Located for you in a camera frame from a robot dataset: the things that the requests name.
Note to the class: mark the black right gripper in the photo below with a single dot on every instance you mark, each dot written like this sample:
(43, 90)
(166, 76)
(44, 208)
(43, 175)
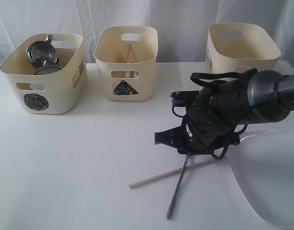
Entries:
(209, 123)

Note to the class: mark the long steel spoon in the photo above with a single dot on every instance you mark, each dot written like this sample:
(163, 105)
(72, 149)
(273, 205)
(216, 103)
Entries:
(172, 204)

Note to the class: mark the crosswise wooden chopstick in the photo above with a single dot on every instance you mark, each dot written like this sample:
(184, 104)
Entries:
(170, 173)

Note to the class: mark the steel bowl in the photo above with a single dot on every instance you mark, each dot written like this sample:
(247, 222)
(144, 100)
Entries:
(45, 70)

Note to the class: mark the steel mug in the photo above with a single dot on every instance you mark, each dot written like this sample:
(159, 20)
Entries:
(42, 53)

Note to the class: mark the steel table knife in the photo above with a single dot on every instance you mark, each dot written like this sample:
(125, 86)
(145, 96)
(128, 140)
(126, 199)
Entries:
(133, 74)

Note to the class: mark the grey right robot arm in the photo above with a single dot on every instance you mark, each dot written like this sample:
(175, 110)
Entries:
(270, 94)

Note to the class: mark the large white square plate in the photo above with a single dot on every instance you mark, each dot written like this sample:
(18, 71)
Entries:
(263, 166)

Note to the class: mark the cream bin with triangle mark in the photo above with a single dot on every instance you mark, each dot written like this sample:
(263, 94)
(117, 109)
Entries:
(114, 40)

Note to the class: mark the cream bin with square mark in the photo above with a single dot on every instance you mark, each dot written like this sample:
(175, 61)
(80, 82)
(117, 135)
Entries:
(238, 47)

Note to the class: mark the cream bin with circle mark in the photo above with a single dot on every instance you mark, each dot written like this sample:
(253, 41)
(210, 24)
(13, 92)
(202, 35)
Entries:
(54, 93)

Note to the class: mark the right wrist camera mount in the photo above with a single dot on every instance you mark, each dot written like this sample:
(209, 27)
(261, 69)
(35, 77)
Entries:
(183, 98)

